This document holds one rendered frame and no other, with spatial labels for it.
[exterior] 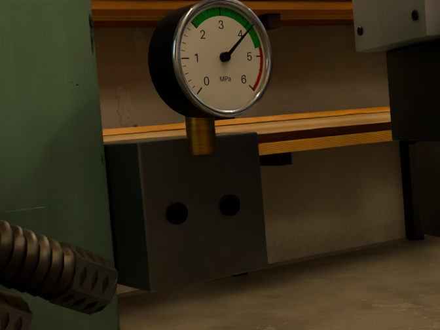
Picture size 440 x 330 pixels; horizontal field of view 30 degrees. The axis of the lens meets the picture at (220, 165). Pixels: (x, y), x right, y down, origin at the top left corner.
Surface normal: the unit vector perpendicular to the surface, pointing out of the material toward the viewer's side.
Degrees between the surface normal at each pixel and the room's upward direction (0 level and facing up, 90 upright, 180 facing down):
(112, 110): 90
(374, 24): 90
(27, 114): 90
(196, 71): 90
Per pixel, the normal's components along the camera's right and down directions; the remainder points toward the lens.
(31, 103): 0.57, 0.00
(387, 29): -0.95, 0.09
